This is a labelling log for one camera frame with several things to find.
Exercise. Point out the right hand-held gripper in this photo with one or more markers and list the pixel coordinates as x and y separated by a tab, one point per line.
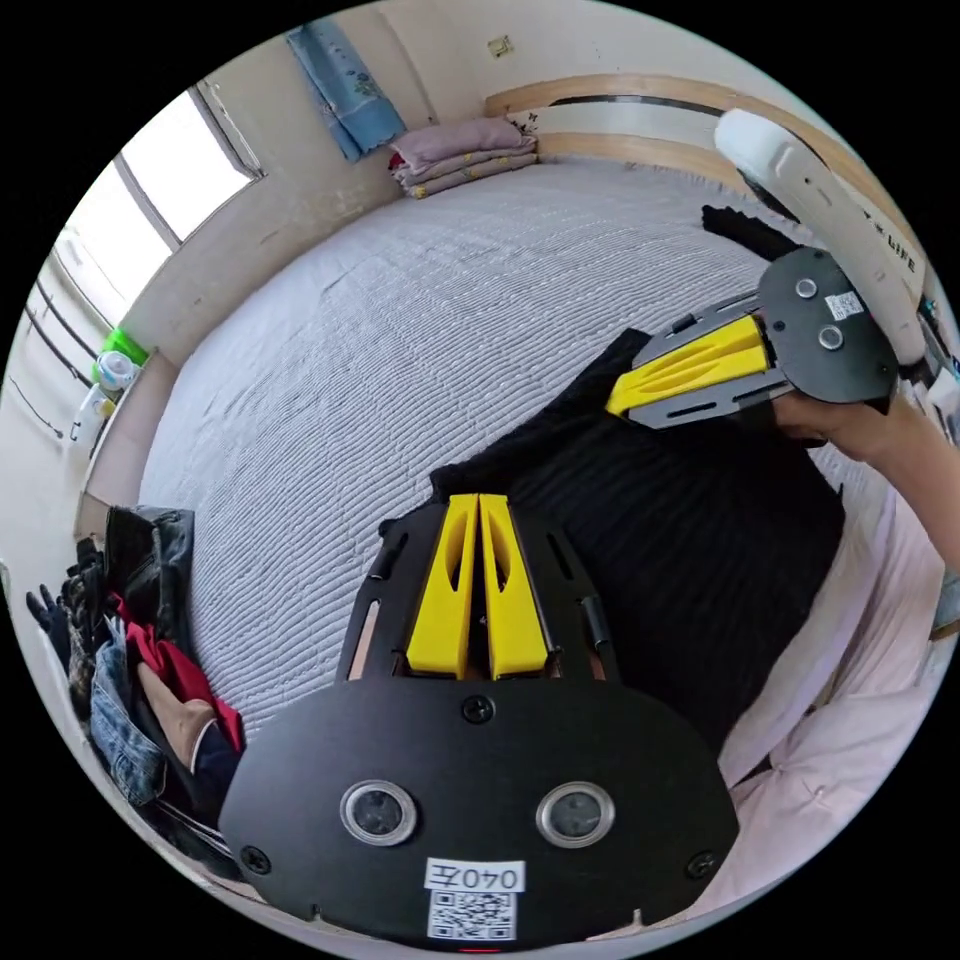
832	337

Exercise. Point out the person's right hand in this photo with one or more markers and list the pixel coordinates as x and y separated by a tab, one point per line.
832	429

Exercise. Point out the person's body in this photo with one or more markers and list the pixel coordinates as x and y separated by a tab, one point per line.
825	712

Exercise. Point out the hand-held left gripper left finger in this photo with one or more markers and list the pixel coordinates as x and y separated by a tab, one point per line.
442	622

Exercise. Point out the folded pink flowered quilt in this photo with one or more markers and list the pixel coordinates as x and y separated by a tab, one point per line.
472	171

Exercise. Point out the window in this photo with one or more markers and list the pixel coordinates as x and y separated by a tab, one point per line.
172	172

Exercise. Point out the pile of clothes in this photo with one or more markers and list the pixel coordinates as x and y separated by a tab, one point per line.
127	660

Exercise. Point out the mauve pillow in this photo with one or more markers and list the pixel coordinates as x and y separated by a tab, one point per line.
457	141

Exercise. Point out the blue hanging curtain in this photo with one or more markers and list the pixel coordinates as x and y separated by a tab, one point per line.
349	90

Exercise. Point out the bed with grey quilt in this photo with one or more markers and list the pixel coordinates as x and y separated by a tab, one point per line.
360	337

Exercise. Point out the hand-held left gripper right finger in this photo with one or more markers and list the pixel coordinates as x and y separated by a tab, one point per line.
514	622

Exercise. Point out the person's right forearm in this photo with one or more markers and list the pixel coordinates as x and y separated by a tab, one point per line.
926	465

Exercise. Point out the black long sleeve shirt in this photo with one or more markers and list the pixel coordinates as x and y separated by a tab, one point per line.
675	525

